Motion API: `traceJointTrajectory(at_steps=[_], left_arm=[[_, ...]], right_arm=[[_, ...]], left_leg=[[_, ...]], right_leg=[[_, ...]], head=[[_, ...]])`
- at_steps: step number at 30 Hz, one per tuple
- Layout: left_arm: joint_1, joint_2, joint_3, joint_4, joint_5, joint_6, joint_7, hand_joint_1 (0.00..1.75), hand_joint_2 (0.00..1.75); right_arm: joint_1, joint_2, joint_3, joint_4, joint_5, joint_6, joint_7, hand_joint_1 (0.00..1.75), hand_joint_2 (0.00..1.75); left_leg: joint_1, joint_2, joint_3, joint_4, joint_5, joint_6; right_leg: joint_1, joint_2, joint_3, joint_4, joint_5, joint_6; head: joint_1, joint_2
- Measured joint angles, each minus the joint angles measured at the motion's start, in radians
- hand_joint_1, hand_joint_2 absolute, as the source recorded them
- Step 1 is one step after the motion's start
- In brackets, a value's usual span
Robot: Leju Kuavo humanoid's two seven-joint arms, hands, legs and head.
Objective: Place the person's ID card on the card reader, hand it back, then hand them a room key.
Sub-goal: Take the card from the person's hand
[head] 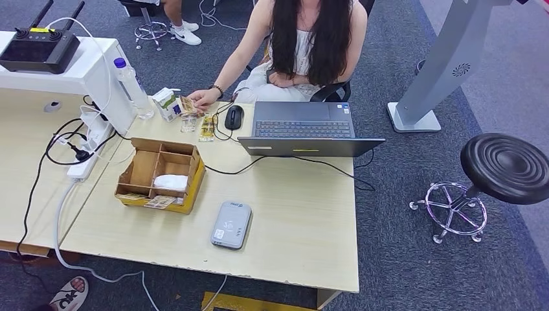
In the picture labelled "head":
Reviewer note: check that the person's left hand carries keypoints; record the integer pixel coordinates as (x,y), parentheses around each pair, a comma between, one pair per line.
(281,80)

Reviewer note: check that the person's right hand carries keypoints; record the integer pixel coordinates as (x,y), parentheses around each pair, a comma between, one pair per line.
(206,97)

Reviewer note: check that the patterned ID card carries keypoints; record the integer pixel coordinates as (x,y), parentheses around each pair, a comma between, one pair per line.
(187,106)

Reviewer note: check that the black computer mouse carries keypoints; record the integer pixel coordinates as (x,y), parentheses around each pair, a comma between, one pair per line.
(234,118)

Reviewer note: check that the patterned room key card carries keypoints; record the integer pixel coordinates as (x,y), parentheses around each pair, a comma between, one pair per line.
(159,202)
(132,197)

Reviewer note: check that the clear plastic card sleeve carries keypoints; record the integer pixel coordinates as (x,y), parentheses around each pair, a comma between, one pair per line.
(188,124)

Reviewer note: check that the person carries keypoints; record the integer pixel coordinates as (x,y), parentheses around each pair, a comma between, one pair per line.
(185,34)
(317,43)

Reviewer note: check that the white wrapped card packet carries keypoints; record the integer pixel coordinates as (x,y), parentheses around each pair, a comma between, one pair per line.
(171,182)

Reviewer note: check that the grey card reader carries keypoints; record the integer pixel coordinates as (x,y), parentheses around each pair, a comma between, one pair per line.
(231,225)

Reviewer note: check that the person's foot in sandal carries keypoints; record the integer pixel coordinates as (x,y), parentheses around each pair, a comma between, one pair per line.
(70,294)

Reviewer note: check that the small milk carton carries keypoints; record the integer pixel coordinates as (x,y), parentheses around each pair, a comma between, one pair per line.
(167,105)

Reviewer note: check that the grey laptop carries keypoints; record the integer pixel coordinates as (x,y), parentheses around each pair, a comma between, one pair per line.
(300,129)

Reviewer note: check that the clear plastic water bottle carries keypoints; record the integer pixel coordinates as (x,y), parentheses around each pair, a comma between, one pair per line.
(132,86)

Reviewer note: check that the chrome base stool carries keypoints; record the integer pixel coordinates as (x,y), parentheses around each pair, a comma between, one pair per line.
(151,31)

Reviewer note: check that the cardboard divider box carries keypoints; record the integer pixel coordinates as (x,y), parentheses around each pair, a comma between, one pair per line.
(143,167)

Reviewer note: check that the white power adapter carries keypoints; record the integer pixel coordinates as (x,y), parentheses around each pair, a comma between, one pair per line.
(92,118)

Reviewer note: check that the white desk cabinet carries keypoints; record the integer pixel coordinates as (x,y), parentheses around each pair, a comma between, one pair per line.
(85,73)

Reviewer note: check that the white power strip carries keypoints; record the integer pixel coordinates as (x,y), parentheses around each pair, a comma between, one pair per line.
(85,165)

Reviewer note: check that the grey desk grommet cap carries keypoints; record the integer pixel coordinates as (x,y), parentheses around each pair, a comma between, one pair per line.
(52,107)

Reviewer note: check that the grey kiosk stand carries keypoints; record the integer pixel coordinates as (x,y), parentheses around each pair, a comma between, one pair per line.
(446,56)

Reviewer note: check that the black antenna remote controller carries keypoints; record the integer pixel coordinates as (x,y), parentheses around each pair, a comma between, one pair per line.
(38,51)

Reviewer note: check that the black round stool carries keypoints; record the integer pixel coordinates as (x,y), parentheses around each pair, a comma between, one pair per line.
(506,168)

